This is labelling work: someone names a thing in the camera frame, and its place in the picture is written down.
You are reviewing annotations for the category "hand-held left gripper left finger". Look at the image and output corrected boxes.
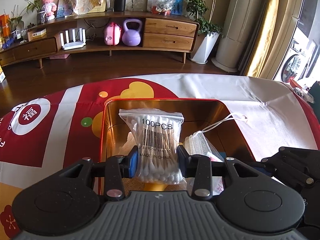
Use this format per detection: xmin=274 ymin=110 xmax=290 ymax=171
xmin=58 ymin=146 xmax=140 ymax=202

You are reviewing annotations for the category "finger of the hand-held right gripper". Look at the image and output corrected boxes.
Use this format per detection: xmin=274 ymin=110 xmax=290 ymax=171
xmin=261 ymin=146 xmax=320 ymax=188

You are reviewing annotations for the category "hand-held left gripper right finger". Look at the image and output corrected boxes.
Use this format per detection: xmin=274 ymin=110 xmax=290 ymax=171
xmin=176 ymin=145 xmax=261 ymax=198

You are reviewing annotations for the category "white cloth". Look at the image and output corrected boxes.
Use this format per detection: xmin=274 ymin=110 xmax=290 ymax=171
xmin=122 ymin=131 xmax=137 ymax=153

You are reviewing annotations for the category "white mesh pouch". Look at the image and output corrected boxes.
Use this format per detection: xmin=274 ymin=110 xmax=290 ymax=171
xmin=185 ymin=113 xmax=248 ymax=163

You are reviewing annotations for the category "cotton swab bag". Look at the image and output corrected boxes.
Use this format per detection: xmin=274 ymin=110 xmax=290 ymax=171
xmin=118 ymin=108 xmax=188 ymax=185

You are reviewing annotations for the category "small red white packet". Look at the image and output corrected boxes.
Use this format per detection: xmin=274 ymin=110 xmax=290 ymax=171
xmin=207 ymin=151 xmax=225 ymax=163

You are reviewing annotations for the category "gold metal tin box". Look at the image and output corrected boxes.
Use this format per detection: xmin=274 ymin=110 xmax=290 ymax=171
xmin=98 ymin=98 xmax=256 ymax=196

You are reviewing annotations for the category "red white printed tablecloth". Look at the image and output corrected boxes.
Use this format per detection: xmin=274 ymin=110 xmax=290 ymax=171
xmin=0 ymin=73 xmax=320 ymax=240

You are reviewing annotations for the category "potted tree white planter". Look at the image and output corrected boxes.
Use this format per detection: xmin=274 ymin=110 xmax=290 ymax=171
xmin=183 ymin=0 xmax=223 ymax=64

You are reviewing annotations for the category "wooden tv cabinet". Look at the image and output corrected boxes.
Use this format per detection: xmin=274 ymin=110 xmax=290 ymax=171
xmin=0 ymin=9 xmax=201 ymax=68

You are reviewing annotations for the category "purple kettlebell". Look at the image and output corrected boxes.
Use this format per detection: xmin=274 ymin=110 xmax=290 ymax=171
xmin=122 ymin=18 xmax=143 ymax=47

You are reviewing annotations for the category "small pink suitcase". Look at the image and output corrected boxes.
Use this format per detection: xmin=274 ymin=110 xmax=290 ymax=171
xmin=104 ymin=22 xmax=122 ymax=46

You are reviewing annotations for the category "white router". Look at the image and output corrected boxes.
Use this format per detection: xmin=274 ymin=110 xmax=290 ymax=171
xmin=60 ymin=28 xmax=87 ymax=51

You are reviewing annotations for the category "yellow curtain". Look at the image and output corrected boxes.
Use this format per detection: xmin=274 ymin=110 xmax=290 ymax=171
xmin=243 ymin=0 xmax=307 ymax=81

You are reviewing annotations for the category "white standing air conditioner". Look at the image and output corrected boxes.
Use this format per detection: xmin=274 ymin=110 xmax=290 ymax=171
xmin=211 ymin=0 xmax=268 ymax=73

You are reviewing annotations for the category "blue package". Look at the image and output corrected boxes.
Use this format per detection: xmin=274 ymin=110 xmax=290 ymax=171
xmin=171 ymin=0 xmax=185 ymax=15

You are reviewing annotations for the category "small beige box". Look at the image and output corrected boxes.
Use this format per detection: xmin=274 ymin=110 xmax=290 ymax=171
xmin=27 ymin=28 xmax=47 ymax=42

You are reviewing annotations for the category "clear plastic bag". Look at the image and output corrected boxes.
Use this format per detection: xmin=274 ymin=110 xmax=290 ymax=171
xmin=151 ymin=0 xmax=177 ymax=16

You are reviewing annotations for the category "picture book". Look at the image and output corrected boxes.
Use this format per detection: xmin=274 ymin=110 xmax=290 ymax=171
xmin=56 ymin=0 xmax=73 ymax=18

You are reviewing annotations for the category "small potted plant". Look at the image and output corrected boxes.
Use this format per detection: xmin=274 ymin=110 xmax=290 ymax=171
xmin=25 ymin=0 xmax=48 ymax=25

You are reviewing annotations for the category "pink plush toy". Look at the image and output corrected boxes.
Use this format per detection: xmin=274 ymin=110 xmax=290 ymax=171
xmin=41 ymin=0 xmax=60 ymax=21

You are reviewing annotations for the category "thin leafy potted plant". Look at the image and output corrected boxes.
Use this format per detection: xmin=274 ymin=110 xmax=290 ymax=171
xmin=3 ymin=4 xmax=26 ymax=40

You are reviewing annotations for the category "red orange box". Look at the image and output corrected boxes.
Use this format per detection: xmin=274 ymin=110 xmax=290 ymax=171
xmin=0 ymin=14 xmax=12 ymax=40

